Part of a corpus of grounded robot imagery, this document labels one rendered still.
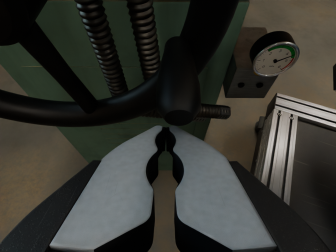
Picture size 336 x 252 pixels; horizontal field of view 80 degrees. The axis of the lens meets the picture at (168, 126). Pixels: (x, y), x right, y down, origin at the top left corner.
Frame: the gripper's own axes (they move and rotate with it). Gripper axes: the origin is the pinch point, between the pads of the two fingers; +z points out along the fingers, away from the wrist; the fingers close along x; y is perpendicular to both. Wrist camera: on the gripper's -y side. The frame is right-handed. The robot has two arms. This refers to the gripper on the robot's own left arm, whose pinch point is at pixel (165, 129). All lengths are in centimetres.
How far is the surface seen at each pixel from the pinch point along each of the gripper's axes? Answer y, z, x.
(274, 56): -1.4, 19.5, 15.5
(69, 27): -4.9, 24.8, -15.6
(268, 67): 0.4, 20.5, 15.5
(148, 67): -1.2, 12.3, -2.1
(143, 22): -5.8, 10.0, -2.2
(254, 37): -3.1, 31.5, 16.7
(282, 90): 29, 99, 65
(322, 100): 32, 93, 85
